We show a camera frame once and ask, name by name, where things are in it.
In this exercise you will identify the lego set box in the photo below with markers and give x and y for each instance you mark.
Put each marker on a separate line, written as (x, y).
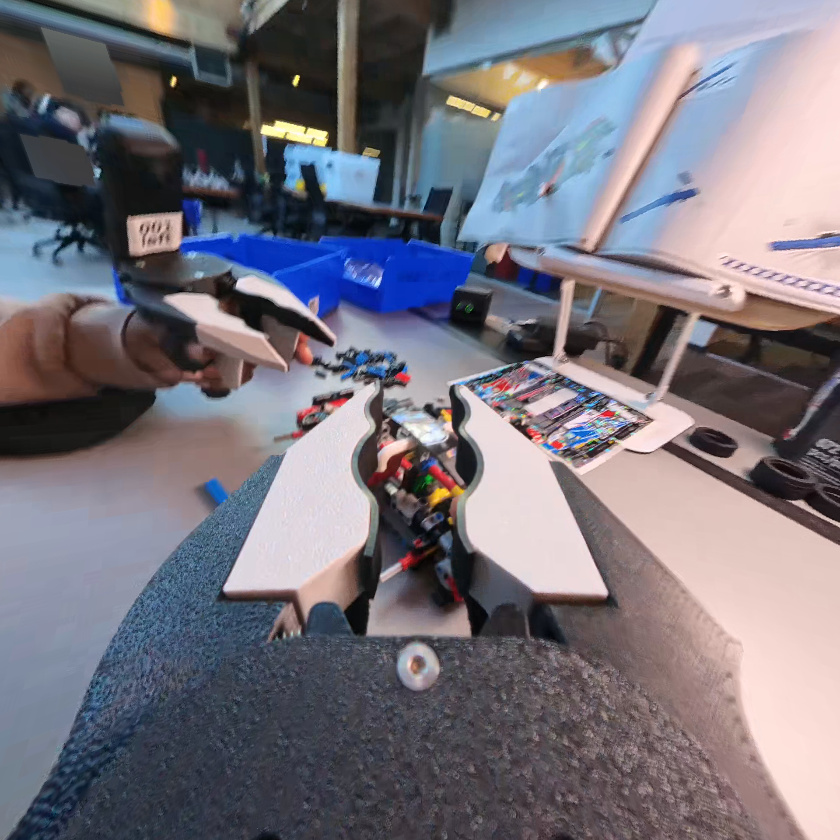
(823, 453)

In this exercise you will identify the long blue lego beam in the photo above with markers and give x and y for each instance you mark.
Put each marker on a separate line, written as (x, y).
(214, 492)

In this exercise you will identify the clear bag of lego parts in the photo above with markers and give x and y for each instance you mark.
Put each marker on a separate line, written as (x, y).
(364, 272)

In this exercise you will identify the black device with green display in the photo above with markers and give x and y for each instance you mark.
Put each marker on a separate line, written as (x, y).
(471, 305)

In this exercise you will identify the person's left hand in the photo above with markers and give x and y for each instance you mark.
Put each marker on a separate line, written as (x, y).
(151, 358)

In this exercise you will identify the black office chair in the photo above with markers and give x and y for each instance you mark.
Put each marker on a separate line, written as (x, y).
(313, 197)

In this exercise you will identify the person's left forearm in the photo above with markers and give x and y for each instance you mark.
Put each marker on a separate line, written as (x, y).
(59, 348)

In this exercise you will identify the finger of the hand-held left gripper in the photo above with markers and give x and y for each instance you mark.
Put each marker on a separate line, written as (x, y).
(229, 331)
(275, 295)

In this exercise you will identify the shiny sticker sheet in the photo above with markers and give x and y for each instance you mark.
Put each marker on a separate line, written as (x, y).
(564, 413)

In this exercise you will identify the pile of black blue pins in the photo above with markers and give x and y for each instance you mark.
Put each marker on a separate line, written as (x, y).
(367, 367)

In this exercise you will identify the lego instruction booklet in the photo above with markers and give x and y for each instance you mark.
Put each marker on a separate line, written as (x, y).
(754, 164)

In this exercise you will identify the blue storage bin with tag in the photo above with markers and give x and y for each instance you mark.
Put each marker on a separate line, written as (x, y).
(282, 262)

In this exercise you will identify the person's right hand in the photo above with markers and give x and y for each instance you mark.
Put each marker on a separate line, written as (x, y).
(454, 508)

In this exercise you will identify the black lego tyre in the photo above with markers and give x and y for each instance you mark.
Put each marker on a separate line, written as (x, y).
(713, 442)
(828, 500)
(782, 478)

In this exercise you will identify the long wooden desk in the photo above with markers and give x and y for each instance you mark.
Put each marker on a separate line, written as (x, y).
(387, 213)

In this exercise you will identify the partly built lego car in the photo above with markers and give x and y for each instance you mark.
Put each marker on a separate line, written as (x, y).
(420, 472)

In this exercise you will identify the white booklet stand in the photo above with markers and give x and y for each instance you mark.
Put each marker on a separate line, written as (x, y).
(656, 282)

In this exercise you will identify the row of black office chairs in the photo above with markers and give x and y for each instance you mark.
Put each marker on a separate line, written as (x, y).
(59, 216)

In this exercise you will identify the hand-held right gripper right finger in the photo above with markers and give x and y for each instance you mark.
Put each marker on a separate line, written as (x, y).
(525, 525)

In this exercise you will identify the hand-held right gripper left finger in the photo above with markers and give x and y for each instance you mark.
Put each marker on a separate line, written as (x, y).
(302, 525)

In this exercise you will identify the white plastic storage box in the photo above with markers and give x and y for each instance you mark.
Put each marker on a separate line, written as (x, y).
(341, 174)

